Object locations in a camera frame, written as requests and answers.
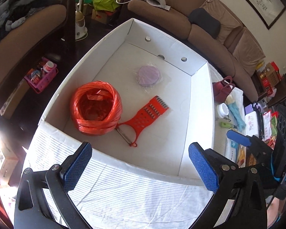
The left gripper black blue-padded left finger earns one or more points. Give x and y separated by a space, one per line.
32 209

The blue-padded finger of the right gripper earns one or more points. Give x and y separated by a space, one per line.
239 138

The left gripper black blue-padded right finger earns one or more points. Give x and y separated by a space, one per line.
238 197

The red plastic grater peeler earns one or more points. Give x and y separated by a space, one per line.
146 116

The purple sponge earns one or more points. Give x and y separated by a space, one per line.
150 77

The red plastic twine ball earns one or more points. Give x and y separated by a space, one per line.
95 108

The sanitary wipes packet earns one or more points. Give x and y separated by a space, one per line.
231 151

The blue sleeved forearm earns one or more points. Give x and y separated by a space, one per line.
274 211

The blue rubber glove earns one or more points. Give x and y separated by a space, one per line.
236 113

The white pill bottle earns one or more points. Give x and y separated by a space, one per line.
222 110

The red snack packets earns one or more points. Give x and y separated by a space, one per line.
270 128

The maroon small handbag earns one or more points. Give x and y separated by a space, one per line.
222 89

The striped white tablecloth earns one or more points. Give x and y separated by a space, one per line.
109 197

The white cardboard box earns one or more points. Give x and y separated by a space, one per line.
141 62

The pink plastic basket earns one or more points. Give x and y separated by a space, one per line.
39 77

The black cushion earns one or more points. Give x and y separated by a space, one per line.
204 20

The brown sofa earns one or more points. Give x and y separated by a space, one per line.
235 51

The white neck massager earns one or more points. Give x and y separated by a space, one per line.
159 4

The brown armchair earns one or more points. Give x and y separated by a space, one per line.
59 18

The green plastic bag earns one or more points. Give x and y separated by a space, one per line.
105 5

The green handled knife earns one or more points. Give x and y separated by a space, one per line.
227 125

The white box with black handle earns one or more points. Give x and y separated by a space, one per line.
253 120

